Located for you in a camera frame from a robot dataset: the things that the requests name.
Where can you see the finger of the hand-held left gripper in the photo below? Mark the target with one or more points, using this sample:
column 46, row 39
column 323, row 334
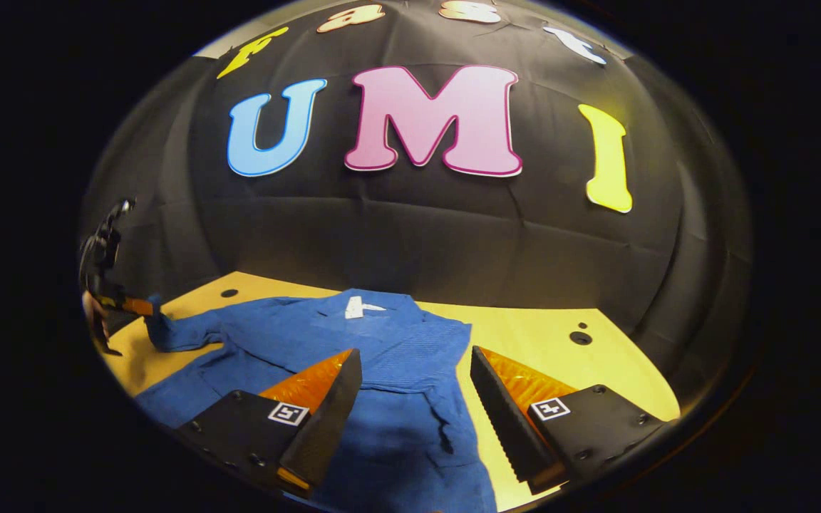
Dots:
column 140, row 306

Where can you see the black backdrop cloth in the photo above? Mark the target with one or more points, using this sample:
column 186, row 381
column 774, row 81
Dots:
column 417, row 228

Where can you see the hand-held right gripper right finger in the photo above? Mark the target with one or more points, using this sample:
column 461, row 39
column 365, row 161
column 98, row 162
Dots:
column 507, row 420

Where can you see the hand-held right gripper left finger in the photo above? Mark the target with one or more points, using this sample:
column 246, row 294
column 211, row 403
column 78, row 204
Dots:
column 328, row 420

